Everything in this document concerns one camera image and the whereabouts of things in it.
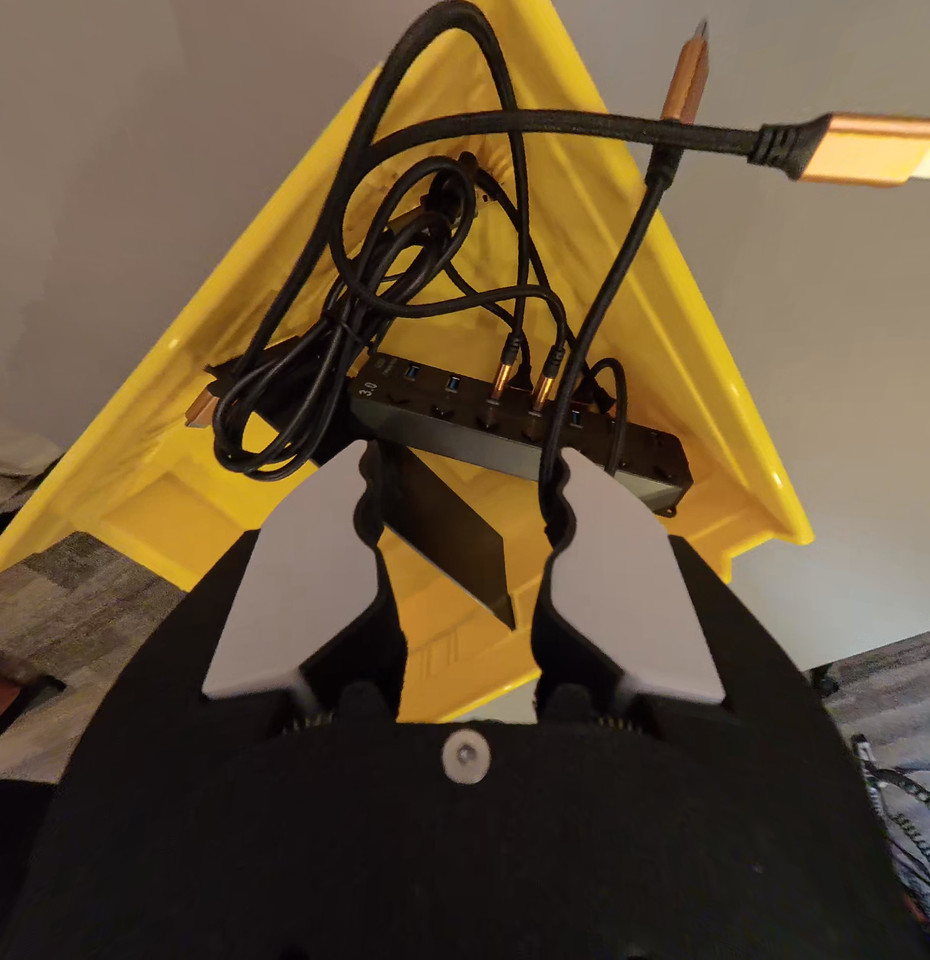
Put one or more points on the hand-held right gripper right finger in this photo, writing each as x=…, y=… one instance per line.
x=622, y=585

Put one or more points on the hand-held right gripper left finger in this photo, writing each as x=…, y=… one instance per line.
x=300, y=577

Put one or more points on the long black usb hub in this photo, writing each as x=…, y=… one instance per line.
x=450, y=427

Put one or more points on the yellow plastic bin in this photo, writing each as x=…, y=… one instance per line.
x=150, y=487

